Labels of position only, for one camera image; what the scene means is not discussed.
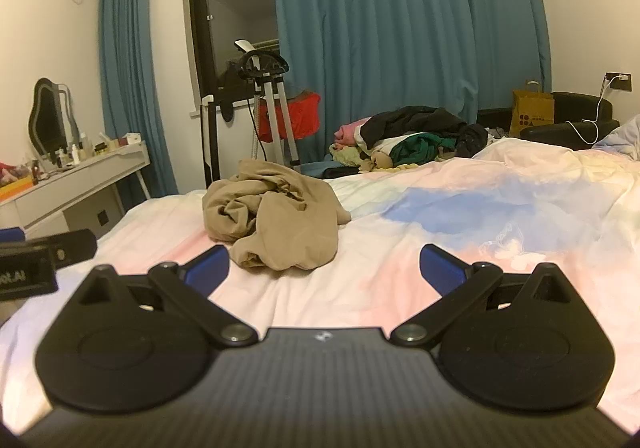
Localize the black armchair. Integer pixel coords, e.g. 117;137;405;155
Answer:
476;91;622;150

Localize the orange tray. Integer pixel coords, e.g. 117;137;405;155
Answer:
0;177;35;202

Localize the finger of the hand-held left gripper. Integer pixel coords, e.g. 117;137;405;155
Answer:
30;229;99;272

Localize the white vanity desk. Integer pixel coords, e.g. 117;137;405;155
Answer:
0;140;152;241

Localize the group of cosmetic bottles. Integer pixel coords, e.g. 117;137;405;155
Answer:
29;130;132;180

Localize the pastel bed blanket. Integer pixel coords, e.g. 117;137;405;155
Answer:
0;135;640;434

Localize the tan garment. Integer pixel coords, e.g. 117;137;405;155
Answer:
201;157;352;272

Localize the wall socket with charger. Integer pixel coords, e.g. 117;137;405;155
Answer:
604;72;634;92

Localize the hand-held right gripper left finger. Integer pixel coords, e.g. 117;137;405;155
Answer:
75;245;259;348

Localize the dark window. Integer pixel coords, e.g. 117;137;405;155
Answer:
187;0;281;115

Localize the light blue pillow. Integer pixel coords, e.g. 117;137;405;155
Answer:
591;112;640;155

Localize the yellow paper bag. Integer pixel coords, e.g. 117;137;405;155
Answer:
509;80;555;138

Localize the black white upright frame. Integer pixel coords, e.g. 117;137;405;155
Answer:
199;95;222;190

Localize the wavy frame mirror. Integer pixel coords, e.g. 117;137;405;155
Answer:
27;77;82;161

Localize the pile of clothes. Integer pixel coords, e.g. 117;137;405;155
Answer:
325;105;489;179

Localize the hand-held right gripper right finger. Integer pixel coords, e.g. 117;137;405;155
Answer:
390;243;577;349

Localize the red cloth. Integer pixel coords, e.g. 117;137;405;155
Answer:
257;92;322;142

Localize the narrow blue curtain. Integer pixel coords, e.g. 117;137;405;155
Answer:
99;0;180;200

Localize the wide blue curtain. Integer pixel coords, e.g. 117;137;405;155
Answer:
268;0;552;165

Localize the white charging cable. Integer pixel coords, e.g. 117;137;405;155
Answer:
564;75;621;145

